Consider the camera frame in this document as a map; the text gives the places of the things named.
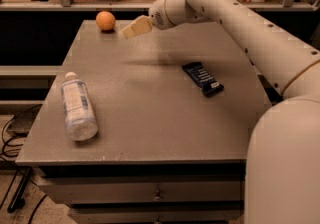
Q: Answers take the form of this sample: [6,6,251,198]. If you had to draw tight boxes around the clear blue-label plastic bottle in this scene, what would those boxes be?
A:
[61,72,98,141]

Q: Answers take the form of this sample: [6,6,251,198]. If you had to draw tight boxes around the black floor cable left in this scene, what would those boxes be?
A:
[0,104,48,224]

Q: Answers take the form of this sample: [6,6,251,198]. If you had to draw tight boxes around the black floor power box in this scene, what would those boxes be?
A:
[6,110,38,137]

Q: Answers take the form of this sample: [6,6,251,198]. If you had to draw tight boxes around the orange fruit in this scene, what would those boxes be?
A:
[96,11,116,31]

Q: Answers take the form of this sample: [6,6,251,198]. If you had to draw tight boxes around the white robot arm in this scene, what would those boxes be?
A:
[122,0,320,224]

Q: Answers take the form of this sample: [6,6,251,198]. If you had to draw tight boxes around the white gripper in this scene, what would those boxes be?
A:
[121,0,175,39]

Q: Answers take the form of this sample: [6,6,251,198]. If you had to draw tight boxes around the grey drawer cabinet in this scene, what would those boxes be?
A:
[17,21,270,224]

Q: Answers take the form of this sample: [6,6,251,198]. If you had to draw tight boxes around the dark blue snack bar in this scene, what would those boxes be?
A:
[182,62,224,97]

